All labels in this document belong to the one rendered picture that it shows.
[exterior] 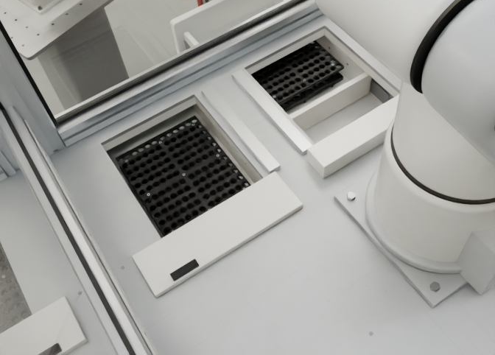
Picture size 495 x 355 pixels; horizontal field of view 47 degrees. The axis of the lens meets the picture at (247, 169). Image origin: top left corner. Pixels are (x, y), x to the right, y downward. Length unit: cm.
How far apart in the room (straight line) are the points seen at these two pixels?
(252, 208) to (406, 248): 25
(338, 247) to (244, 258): 15
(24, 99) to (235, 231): 41
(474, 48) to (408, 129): 34
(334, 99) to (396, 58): 74
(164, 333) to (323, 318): 23
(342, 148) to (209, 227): 26
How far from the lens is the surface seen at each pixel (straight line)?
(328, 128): 118
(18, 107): 100
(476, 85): 39
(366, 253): 90
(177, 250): 90
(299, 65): 120
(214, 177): 103
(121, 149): 119
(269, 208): 92
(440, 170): 71
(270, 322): 85
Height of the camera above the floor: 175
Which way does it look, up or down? 55 degrees down
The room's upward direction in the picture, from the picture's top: 8 degrees counter-clockwise
